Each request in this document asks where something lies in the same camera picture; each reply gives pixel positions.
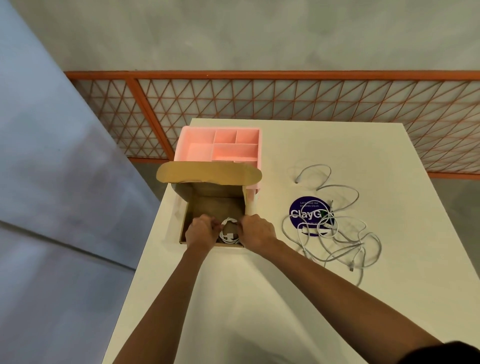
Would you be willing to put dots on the person's right hand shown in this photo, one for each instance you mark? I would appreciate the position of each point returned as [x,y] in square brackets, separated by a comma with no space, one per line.
[258,233]

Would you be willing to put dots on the person's left hand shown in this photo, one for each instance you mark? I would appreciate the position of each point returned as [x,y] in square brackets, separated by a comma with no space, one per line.
[200,232]

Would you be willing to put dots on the person's right fingers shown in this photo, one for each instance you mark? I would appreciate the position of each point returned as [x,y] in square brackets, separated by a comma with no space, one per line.
[242,226]

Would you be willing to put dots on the person's left fingers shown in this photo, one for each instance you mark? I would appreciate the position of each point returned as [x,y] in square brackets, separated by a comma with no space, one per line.
[215,226]

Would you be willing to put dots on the person's right forearm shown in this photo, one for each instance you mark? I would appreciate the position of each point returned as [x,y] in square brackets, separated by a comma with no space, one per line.
[337,300]

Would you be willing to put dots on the person's left forearm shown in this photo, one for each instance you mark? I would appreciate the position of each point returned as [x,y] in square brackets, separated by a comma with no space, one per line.
[170,307]

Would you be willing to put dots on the brown cardboard box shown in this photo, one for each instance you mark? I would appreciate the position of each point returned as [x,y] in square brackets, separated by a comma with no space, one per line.
[210,187]

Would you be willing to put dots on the round blue sticker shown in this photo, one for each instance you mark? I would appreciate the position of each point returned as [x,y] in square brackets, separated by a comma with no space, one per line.
[305,215]

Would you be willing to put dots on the pink compartment organizer tray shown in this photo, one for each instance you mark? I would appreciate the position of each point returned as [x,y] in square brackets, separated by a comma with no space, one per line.
[221,148]

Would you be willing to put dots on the orange lattice fence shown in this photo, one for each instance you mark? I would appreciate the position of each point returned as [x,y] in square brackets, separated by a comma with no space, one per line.
[285,101]

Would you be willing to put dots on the black sleeve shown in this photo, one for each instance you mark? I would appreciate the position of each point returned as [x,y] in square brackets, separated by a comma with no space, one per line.
[446,354]

